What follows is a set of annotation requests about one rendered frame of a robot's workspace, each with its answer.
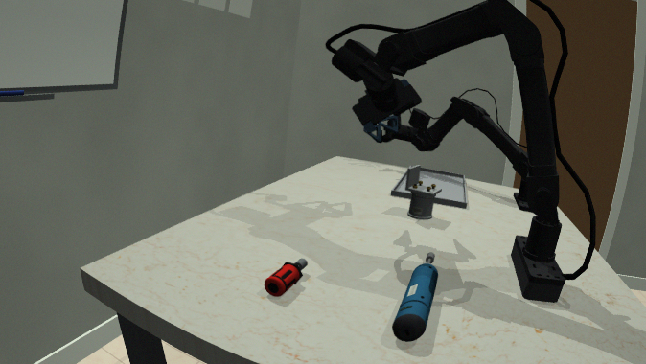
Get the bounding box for dark grey cylinder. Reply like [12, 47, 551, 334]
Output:
[407, 192, 436, 220]

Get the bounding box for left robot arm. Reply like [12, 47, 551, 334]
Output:
[332, 0, 565, 286]

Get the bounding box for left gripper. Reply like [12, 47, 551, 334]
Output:
[352, 78, 422, 134]

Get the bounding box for grey metal bracket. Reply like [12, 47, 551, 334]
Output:
[405, 165, 442, 196]

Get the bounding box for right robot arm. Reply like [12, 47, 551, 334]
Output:
[405, 97, 530, 211]

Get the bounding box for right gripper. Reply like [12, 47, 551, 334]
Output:
[363, 114, 410, 143]

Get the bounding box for dark blue nut driver barrel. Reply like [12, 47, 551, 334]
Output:
[392, 252, 438, 342]

